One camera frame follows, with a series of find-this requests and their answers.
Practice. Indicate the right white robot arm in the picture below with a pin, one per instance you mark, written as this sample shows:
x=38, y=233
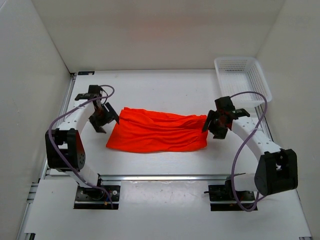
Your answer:
x=277, y=169

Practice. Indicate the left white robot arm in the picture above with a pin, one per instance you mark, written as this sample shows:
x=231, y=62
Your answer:
x=64, y=148

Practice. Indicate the white plastic basket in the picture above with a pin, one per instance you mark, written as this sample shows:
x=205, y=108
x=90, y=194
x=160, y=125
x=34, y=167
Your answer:
x=237, y=74

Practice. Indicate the orange shorts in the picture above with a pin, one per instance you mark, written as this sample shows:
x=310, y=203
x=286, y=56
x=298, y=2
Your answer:
x=144, y=131

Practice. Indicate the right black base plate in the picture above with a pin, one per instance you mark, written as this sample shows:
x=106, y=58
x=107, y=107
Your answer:
x=221, y=197

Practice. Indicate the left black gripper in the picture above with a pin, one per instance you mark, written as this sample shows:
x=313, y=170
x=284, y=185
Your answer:
x=111, y=115

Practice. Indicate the aluminium rail frame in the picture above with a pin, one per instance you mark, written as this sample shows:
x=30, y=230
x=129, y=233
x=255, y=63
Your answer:
x=162, y=195

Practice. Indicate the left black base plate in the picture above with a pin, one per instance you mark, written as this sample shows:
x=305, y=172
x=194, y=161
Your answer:
x=88, y=198

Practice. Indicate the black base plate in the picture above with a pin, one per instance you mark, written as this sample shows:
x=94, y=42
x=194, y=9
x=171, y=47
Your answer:
x=221, y=197
x=88, y=198

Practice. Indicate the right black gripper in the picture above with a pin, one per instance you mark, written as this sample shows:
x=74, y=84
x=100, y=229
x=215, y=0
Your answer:
x=218, y=134

